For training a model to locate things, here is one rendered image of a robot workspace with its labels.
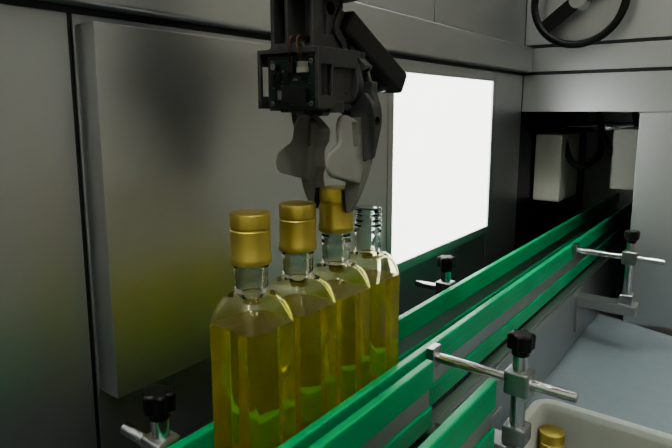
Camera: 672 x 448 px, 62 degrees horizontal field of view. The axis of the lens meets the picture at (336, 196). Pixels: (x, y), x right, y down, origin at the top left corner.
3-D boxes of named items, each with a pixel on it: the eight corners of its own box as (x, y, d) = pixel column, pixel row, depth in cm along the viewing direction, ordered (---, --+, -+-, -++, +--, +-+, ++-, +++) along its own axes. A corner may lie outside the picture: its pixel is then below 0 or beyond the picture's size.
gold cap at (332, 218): (332, 224, 59) (332, 183, 58) (360, 229, 57) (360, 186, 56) (311, 230, 56) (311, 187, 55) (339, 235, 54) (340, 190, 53)
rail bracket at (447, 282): (420, 323, 98) (422, 248, 96) (456, 332, 94) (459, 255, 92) (409, 330, 95) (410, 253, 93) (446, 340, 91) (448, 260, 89)
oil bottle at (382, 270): (359, 410, 69) (360, 241, 66) (399, 425, 66) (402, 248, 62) (332, 431, 64) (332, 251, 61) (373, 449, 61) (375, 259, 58)
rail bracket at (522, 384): (434, 403, 69) (436, 307, 68) (576, 453, 59) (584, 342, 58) (422, 414, 67) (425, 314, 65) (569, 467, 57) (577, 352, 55)
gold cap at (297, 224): (295, 242, 55) (295, 198, 54) (324, 248, 53) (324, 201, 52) (271, 250, 52) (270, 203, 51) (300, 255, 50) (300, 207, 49)
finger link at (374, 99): (336, 163, 54) (324, 73, 53) (346, 162, 55) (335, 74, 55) (377, 158, 51) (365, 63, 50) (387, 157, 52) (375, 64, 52)
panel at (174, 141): (477, 230, 125) (483, 74, 120) (490, 231, 123) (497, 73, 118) (99, 390, 54) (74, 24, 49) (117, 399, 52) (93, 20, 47)
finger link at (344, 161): (317, 220, 51) (303, 118, 50) (354, 210, 55) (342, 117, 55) (344, 218, 49) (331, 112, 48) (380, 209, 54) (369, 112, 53)
